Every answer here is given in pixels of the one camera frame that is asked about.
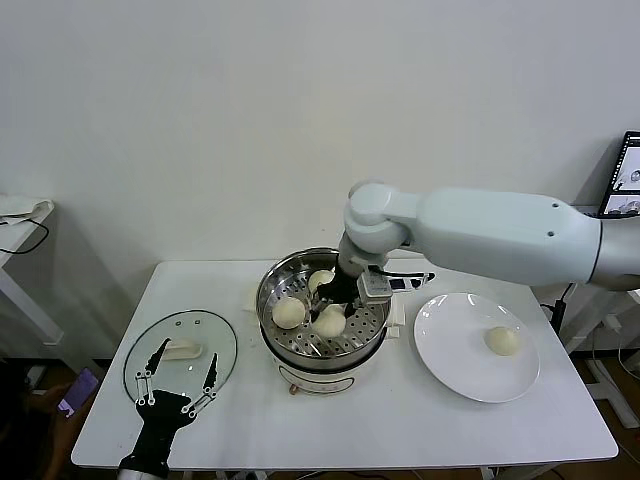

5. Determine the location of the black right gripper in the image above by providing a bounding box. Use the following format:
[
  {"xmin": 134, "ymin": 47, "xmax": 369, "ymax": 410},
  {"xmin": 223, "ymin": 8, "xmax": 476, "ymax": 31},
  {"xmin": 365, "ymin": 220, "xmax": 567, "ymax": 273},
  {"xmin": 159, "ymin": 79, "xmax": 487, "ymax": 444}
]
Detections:
[{"xmin": 308, "ymin": 271, "xmax": 361, "ymax": 324}]

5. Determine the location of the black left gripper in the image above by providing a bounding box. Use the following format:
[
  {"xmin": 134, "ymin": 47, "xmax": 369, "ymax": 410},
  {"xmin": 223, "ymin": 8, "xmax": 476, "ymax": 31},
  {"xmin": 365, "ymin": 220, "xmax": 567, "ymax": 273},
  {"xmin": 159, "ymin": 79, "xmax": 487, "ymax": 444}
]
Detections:
[{"xmin": 133, "ymin": 338, "xmax": 220, "ymax": 464}]

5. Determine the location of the white steamed baozi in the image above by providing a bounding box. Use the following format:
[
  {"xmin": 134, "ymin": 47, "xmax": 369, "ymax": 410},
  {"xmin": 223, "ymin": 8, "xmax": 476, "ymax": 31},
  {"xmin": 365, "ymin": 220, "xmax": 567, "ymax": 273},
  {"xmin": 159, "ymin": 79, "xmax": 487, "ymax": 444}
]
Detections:
[
  {"xmin": 483, "ymin": 326, "xmax": 521, "ymax": 357},
  {"xmin": 307, "ymin": 269, "xmax": 335, "ymax": 295},
  {"xmin": 310, "ymin": 305, "xmax": 347, "ymax": 339},
  {"xmin": 272, "ymin": 297, "xmax": 307, "ymax": 330}
]

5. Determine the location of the glass lid with white handle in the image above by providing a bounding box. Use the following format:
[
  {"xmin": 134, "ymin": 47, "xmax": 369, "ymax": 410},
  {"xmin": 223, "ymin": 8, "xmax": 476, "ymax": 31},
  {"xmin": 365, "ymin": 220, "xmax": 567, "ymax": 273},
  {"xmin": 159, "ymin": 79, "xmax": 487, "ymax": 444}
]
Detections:
[{"xmin": 122, "ymin": 309, "xmax": 238, "ymax": 407}]

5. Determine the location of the purple smartphone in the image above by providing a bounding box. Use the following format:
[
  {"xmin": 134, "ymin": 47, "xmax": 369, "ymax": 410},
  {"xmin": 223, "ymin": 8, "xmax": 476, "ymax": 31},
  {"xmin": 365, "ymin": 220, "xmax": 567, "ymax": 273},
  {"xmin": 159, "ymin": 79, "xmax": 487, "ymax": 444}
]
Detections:
[{"xmin": 57, "ymin": 367, "xmax": 100, "ymax": 417}]

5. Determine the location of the stainless steel steamer basket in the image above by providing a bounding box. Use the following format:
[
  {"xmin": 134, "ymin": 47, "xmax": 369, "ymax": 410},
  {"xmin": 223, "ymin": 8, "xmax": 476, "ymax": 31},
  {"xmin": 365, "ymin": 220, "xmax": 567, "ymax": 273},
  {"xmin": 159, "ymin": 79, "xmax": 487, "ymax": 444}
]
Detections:
[{"xmin": 257, "ymin": 248, "xmax": 393, "ymax": 365}]

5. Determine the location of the bystander hand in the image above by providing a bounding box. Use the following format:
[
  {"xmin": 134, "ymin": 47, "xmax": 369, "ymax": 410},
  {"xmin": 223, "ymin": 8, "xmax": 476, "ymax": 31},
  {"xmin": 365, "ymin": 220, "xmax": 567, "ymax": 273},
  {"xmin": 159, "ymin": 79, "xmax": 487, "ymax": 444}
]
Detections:
[{"xmin": 28, "ymin": 387, "xmax": 77, "ymax": 417}]

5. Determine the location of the white electric cooker base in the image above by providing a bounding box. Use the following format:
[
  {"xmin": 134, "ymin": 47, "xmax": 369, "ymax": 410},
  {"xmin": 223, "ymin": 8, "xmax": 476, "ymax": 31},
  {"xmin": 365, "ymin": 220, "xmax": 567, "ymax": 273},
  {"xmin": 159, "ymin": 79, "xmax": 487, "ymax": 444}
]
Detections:
[{"xmin": 242, "ymin": 289, "xmax": 405, "ymax": 397}]

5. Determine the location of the white round plate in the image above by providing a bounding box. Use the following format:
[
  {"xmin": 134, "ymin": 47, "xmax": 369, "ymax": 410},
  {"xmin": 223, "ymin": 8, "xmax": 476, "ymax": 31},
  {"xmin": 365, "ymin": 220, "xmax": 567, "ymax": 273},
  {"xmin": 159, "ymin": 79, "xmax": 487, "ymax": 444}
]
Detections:
[{"xmin": 413, "ymin": 292, "xmax": 542, "ymax": 404}]

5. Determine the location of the white side table with cloth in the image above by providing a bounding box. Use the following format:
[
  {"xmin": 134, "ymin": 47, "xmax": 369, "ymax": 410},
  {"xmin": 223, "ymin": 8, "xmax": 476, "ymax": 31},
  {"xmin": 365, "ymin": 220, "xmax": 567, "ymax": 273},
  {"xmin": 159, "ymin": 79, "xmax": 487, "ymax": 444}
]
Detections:
[{"xmin": 0, "ymin": 199, "xmax": 104, "ymax": 409}]

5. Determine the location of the white cloth bag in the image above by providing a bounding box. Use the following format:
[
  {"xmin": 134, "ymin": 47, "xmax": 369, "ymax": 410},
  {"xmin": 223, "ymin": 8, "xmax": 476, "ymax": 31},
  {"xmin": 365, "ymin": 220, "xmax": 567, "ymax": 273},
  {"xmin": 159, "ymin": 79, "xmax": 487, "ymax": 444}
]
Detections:
[{"xmin": 0, "ymin": 193, "xmax": 55, "ymax": 227}]

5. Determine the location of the short black pole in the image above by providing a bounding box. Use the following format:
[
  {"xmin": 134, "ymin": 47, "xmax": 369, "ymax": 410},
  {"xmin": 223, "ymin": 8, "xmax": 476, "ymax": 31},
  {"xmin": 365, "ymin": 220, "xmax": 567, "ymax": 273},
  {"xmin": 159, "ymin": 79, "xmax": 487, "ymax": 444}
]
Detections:
[{"xmin": 551, "ymin": 298, "xmax": 567, "ymax": 346}]

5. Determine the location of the open grey laptop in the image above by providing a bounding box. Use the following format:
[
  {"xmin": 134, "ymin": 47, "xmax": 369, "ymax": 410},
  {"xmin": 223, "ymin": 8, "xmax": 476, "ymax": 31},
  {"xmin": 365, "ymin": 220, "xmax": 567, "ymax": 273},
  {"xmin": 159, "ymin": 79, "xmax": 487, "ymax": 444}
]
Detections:
[{"xmin": 597, "ymin": 131, "xmax": 640, "ymax": 217}]

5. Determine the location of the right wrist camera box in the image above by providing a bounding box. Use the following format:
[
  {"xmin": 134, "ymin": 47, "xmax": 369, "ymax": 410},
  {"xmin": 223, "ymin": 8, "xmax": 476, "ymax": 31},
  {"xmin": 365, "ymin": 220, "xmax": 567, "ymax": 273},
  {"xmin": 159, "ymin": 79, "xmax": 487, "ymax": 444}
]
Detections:
[{"xmin": 356, "ymin": 272, "xmax": 395, "ymax": 305}]

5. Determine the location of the thin black cable loop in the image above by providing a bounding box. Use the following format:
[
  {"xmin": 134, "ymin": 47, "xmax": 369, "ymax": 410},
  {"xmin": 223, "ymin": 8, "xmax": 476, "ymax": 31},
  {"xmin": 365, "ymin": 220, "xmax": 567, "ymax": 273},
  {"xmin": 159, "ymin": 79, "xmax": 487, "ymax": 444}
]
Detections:
[{"xmin": 0, "ymin": 215, "xmax": 50, "ymax": 255}]

